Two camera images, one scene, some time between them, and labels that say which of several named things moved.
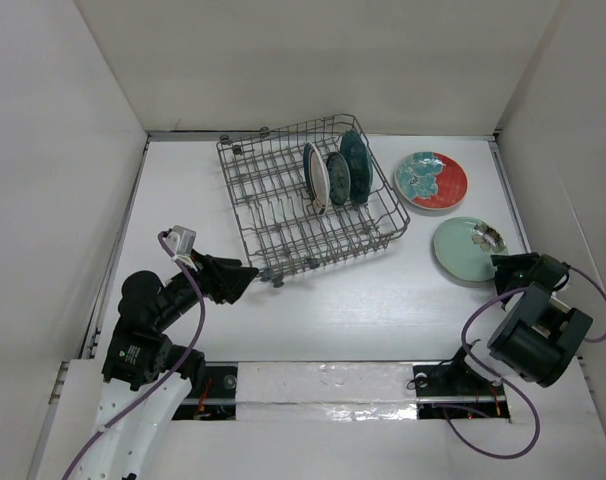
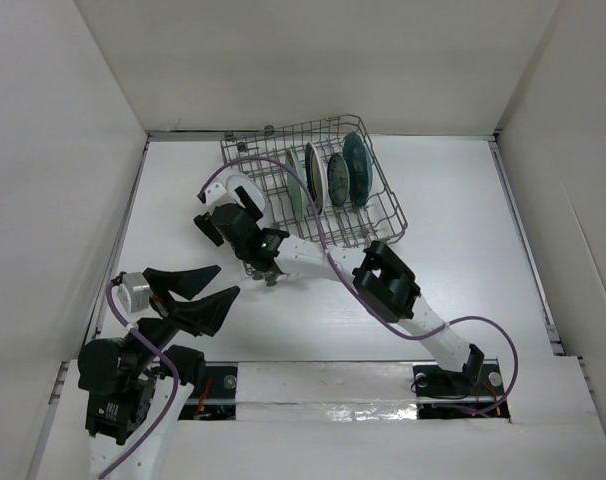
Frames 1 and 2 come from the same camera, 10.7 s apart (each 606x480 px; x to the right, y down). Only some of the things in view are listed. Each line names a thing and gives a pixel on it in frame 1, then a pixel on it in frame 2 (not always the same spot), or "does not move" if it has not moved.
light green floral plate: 465,247 to 295,187
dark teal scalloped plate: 360,166 does not move
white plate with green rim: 317,177 does not move
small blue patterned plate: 339,178 does not move
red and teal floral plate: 431,180 to 236,178
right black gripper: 508,262 to 205,222
